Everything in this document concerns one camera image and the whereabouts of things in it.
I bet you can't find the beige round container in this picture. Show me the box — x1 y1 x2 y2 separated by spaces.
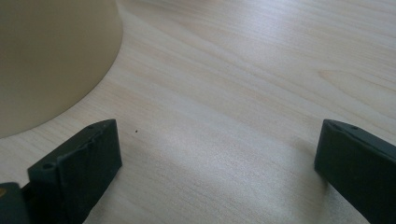
0 0 124 139

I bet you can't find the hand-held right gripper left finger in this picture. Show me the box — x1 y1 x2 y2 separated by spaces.
27 119 123 224

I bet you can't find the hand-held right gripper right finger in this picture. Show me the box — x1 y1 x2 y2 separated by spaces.
314 119 396 224

